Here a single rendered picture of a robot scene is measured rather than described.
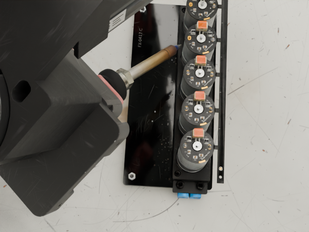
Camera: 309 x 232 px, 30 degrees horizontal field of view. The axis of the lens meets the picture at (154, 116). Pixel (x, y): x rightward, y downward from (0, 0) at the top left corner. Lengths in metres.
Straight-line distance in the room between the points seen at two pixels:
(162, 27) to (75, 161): 0.24
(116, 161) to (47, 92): 0.26
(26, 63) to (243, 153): 0.29
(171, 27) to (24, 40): 0.28
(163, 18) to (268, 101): 0.12
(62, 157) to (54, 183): 0.01
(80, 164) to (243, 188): 0.23
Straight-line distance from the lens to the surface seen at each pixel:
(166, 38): 0.50
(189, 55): 0.46
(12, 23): 0.24
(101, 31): 0.24
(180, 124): 0.45
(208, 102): 0.43
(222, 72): 0.44
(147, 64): 0.41
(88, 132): 0.28
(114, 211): 0.47
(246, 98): 0.50
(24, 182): 0.30
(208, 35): 0.45
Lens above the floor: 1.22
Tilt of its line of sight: 75 degrees down
